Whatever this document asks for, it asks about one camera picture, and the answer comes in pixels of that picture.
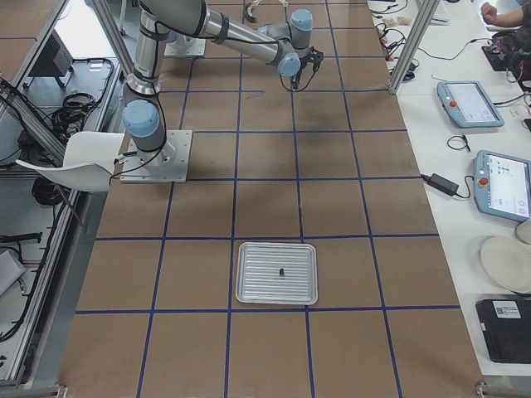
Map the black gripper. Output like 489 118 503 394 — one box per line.
290 70 301 90

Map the silver ribbed metal tray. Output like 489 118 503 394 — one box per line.
235 242 319 305

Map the far blue teach pendant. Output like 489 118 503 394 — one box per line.
436 80 504 129

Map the blue teach pendant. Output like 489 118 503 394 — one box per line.
436 80 504 129
474 150 530 222

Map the black power adapter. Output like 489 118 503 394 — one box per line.
421 173 459 197

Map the white plastic chair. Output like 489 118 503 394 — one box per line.
16 131 124 192

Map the near blue teach pendant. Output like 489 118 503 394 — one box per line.
474 150 530 222

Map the beige round plate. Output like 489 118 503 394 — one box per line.
480 236 530 294

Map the black laptop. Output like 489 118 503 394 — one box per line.
475 299 530 364

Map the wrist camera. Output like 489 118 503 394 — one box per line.
304 46 324 74

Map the aluminium frame post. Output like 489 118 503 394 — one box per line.
388 0 440 95

